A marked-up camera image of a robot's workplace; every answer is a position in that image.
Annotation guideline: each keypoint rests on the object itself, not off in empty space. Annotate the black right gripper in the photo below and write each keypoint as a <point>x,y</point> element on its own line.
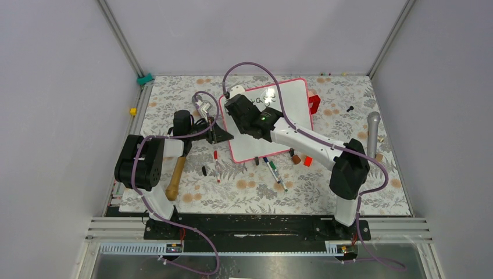
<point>239,125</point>

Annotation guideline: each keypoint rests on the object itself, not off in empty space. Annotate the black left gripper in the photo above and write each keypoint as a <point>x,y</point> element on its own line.
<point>216,134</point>

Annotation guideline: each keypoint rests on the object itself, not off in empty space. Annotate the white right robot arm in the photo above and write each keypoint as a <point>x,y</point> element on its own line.
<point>346,161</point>

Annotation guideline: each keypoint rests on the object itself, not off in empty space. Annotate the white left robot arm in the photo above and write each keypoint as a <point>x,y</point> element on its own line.
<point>139,166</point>

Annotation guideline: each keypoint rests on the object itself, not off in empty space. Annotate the red capped marker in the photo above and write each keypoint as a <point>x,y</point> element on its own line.
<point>216,158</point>

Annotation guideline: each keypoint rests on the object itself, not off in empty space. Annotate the floral table mat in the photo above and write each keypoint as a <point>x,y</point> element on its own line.
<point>248,188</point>

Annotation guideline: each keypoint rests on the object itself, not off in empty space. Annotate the blue capped marker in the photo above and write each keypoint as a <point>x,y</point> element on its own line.
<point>267,162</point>

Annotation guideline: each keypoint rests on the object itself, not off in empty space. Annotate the green capped marker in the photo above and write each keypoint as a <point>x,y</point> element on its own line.
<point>273,167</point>

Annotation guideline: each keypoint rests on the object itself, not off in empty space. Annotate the brown wooden cylinder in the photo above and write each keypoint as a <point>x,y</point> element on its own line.
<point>296,159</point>

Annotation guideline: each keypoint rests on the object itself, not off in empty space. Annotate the red lego brick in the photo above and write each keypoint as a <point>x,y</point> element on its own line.
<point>314,102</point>

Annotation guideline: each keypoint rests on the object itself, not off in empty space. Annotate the red rectangular block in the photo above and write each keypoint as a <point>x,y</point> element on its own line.
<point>308,161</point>

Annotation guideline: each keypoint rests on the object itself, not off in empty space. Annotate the teal clamp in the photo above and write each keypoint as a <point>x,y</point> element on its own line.
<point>145,79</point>

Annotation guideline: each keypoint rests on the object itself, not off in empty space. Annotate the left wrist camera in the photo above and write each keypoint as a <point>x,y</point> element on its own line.
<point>203,109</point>

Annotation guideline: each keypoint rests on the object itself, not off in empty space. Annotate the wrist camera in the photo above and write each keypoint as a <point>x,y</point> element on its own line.
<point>203,109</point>
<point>235,90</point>

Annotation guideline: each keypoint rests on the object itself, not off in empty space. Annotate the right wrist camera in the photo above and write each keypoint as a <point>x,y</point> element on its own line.
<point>235,90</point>

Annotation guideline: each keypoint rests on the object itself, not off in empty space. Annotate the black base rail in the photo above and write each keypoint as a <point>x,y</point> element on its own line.
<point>246,233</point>

